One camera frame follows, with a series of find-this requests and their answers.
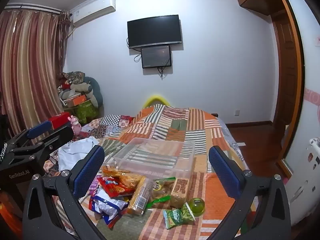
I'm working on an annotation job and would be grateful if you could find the small black monitor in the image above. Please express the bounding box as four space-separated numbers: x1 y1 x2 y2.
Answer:
141 45 172 69

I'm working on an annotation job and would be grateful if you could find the striped brown curtain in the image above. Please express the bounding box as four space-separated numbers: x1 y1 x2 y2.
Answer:
0 4 71 140

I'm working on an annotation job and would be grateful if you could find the white plastic bag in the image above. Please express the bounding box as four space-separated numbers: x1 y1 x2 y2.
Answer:
57 137 99 172

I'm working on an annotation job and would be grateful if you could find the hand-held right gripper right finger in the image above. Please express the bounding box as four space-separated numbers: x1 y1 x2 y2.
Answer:
208 145 292 240

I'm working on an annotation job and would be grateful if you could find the long yellow biscuit packet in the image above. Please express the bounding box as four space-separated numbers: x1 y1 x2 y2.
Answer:
127 176 152 216

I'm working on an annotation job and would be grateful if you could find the yellow hoop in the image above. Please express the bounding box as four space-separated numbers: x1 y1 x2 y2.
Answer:
144 95 169 108

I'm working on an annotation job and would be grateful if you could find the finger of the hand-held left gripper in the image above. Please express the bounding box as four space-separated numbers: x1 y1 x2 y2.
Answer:
11 126 74 161
6 120 54 146

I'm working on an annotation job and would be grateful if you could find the brown cracker packet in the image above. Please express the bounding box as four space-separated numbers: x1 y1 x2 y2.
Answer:
170 177 190 209

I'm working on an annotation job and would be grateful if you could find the grey plush toy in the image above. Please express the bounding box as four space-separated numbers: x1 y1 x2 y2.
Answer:
59 76 103 111

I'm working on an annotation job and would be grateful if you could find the orange cardboard box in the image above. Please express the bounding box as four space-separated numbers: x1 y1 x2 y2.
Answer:
64 94 87 107

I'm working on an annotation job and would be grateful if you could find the black wall television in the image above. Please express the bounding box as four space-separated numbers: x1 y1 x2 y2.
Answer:
127 14 182 49

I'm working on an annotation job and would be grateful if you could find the white air conditioner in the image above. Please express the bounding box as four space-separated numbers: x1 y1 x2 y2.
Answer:
70 0 117 28

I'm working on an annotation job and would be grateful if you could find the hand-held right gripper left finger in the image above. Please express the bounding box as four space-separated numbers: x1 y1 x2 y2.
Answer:
22 145 108 240

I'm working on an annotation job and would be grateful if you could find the orange snack packet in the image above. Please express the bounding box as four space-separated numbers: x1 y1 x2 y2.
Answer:
102 164 144 189

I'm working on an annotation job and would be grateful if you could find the green pea packet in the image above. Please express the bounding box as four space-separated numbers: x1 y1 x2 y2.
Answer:
163 203 196 229

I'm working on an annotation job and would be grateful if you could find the clear plastic container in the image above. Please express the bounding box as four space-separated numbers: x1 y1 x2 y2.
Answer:
112 137 196 179

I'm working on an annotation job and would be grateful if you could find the checkered patchwork quilt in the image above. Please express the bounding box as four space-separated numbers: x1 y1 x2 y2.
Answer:
42 115 136 175

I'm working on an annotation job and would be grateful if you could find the red box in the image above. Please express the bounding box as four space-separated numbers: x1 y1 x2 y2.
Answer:
49 112 72 128

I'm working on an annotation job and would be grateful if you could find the brown wooden door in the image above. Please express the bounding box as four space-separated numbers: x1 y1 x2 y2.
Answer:
271 10 301 132

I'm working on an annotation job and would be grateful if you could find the blue white snack packet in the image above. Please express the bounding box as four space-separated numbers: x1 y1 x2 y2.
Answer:
90 187 129 228

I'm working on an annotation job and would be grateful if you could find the green jelly cup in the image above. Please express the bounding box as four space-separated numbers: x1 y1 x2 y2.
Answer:
187 197 206 216

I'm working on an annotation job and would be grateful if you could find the patterned cushion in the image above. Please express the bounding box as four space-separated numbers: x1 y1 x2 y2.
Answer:
62 71 86 84

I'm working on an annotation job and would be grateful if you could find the white curtain rail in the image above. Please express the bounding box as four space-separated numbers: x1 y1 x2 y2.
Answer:
5 2 63 13

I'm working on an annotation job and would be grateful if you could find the white stickered handle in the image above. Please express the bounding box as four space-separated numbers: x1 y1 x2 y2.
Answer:
309 137 320 153

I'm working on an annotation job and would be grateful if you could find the pink toy figure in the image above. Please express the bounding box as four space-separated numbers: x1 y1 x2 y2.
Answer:
70 115 82 133

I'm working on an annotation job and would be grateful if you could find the red cartoon snack packet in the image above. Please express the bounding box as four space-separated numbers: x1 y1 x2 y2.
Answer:
96 176 136 198

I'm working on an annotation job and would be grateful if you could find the wooden door frame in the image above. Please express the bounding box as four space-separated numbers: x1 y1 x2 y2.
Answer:
274 0 308 178

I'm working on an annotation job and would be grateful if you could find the orange striped patchwork blanket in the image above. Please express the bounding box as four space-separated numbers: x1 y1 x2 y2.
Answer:
25 104 258 240

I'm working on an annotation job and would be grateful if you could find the green cardboard box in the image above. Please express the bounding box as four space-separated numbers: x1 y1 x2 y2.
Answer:
75 100 98 124

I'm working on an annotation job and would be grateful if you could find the white cabinet door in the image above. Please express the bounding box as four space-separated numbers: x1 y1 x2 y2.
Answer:
279 0 320 230

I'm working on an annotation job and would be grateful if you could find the purple snack packet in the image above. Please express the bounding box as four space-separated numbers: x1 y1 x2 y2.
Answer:
89 177 101 197

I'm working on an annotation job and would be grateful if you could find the clear green-edged snack packet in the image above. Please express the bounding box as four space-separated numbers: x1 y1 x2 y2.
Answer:
146 177 177 209

